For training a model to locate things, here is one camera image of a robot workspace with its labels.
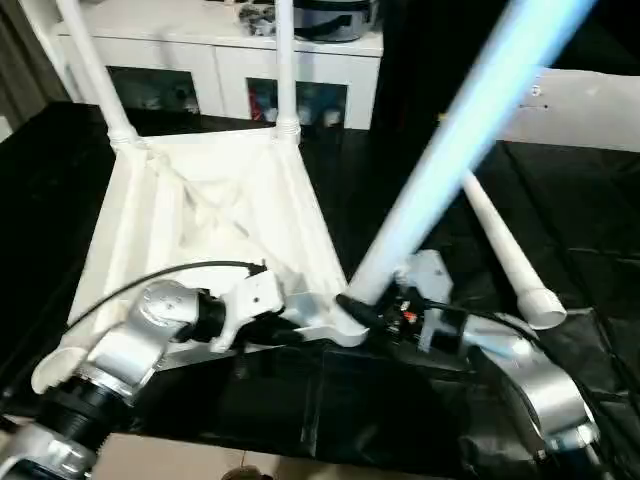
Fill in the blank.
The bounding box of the white plastic table top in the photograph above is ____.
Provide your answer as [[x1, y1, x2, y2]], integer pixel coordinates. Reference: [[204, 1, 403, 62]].
[[30, 124, 374, 397]]

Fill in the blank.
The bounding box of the white plastic table leg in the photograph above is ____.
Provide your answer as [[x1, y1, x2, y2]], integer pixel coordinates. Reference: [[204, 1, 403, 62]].
[[344, 0, 601, 307], [55, 0, 142, 148], [460, 170, 569, 330], [272, 0, 302, 143]]

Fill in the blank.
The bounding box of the black robot foot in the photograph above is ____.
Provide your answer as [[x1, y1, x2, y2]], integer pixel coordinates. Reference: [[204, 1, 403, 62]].
[[222, 465, 271, 480]]

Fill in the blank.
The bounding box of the black work mat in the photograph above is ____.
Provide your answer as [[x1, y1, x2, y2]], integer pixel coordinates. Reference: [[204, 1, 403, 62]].
[[0, 100, 640, 471]]

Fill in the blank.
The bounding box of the small red item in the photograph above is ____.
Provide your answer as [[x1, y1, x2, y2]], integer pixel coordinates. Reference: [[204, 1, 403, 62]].
[[254, 90, 273, 123]]

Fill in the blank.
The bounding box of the white plastic bag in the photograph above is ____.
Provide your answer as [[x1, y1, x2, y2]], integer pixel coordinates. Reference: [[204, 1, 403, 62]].
[[495, 68, 640, 154]]

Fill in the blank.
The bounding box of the white cabinet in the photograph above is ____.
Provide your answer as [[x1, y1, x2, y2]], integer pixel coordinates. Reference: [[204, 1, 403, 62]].
[[40, 0, 386, 131]]

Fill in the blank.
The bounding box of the grey bag on cabinet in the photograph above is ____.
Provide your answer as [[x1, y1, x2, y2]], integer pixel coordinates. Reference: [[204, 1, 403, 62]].
[[294, 0, 382, 44]]

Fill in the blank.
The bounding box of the grey clutter pile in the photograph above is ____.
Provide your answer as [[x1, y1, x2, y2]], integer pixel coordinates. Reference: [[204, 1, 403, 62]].
[[238, 0, 281, 29]]

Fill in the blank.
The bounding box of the grey curtain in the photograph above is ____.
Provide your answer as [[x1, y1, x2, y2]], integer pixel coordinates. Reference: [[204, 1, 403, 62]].
[[0, 0, 76, 126]]

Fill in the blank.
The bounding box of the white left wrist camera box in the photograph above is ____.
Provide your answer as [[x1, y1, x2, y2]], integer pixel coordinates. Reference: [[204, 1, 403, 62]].
[[208, 270, 287, 353]]

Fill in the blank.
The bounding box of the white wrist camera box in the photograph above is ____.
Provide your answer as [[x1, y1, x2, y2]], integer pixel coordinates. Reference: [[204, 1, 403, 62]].
[[208, 270, 287, 353], [394, 249, 454, 313]]

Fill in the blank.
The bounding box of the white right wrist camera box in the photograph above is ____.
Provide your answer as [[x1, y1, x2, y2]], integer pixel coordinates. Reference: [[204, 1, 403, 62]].
[[394, 249, 454, 313]]

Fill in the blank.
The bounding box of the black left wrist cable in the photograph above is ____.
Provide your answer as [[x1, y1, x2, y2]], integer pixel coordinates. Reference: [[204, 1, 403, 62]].
[[62, 259, 268, 329]]

